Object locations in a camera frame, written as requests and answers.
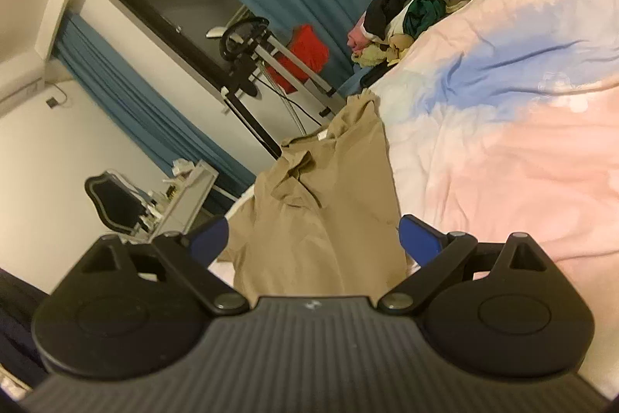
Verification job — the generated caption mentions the red cloth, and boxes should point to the red cloth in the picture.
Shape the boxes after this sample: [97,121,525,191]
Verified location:
[277,24,330,93]

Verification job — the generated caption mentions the tan shirt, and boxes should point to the tan shirt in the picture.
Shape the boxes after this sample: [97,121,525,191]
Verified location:
[216,88,408,298]

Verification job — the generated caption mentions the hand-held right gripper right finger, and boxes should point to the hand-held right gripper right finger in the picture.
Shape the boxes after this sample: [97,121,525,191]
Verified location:
[377,214,549,316]

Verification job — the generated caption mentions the wall power socket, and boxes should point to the wall power socket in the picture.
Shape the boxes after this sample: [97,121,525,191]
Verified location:
[44,84,69,110]

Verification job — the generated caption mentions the pile of mixed clothes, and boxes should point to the pile of mixed clothes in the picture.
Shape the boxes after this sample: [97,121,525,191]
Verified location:
[347,0,486,68]

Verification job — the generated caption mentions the metal folding stand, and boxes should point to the metal folding stand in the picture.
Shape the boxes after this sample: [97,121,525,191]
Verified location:
[207,16,347,160]

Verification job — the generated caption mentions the pastel tie-dye bed blanket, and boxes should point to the pastel tie-dye bed blanket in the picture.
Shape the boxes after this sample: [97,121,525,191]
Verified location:
[368,0,619,399]

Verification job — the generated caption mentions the grey cluttered desk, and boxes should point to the grey cluttered desk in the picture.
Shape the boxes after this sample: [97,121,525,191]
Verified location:
[125,158,219,245]

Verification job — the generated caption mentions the narrow blue curtain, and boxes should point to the narrow blue curtain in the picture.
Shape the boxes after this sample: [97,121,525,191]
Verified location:
[52,12,257,201]

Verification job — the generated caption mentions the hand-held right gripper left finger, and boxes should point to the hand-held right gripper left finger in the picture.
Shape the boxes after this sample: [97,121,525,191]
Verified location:
[80,216,250,316]

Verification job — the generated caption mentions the dark window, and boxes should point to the dark window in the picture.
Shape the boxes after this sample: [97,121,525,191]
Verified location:
[97,0,252,100]

